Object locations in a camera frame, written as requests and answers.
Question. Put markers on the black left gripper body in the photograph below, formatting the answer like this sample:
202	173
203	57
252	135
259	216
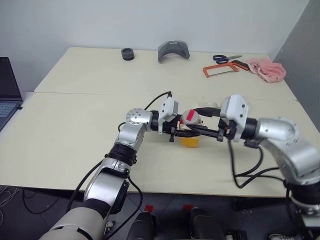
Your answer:
172	130

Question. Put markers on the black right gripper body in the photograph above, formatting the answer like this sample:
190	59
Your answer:
231	131

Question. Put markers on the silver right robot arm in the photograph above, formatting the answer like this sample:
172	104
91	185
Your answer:
297	155

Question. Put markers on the grey curved plastic shell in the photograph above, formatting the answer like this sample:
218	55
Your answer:
172	51

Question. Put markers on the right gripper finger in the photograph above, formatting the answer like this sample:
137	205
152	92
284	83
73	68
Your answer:
211	112
208	132

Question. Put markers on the clear bottle with red label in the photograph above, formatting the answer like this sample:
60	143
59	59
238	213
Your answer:
191	117

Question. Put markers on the dark rounded shape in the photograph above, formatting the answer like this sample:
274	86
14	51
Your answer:
206	225
143	226

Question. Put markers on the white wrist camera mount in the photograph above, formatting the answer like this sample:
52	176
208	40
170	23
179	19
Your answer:
168	106
237	105

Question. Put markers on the dark laptop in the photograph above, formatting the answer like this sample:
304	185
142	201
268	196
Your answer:
7	85

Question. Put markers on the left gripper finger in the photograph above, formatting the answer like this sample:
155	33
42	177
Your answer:
186	133

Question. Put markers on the pink cloth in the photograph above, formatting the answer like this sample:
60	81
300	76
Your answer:
270	71

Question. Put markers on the orange hacksaw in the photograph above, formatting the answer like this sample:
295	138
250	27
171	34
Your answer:
207	71

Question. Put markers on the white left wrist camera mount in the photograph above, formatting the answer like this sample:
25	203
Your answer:
168	106

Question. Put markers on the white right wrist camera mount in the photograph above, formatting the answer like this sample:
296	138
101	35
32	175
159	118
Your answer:
237	105

